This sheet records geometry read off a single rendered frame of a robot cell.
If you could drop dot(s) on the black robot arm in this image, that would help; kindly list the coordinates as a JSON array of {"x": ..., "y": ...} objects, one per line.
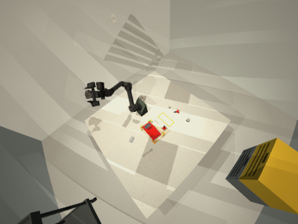
[{"x": 107, "y": 93}]

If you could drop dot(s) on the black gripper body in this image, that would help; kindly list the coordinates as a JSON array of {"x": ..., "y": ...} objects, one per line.
[{"x": 95, "y": 94}]

